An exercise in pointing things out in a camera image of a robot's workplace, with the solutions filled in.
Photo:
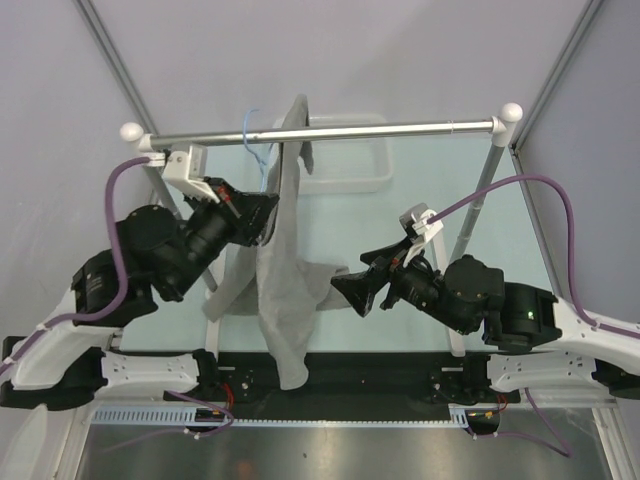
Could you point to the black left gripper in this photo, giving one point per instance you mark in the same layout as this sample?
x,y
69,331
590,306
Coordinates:
x,y
246,213

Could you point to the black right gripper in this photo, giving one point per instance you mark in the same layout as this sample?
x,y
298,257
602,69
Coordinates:
x,y
390,263

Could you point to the grey t shirt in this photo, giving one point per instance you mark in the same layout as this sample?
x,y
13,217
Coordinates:
x,y
270,281

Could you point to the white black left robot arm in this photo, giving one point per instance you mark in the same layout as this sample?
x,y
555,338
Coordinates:
x,y
153,256

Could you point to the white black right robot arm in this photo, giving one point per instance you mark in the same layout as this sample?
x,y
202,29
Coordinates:
x,y
542,339

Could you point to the white perforated plastic basket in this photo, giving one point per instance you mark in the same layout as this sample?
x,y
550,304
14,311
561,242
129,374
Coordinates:
x,y
343,166

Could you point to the silver clothes rack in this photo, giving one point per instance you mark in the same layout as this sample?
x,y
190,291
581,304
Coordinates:
x,y
333,229

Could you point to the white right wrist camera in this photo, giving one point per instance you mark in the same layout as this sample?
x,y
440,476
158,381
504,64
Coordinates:
x,y
419,230

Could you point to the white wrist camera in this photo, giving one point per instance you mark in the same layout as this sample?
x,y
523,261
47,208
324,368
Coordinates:
x,y
419,230
184,168

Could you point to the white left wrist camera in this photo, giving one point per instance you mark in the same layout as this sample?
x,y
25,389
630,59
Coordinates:
x,y
184,168

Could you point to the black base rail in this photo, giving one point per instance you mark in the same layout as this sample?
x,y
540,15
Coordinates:
x,y
358,387

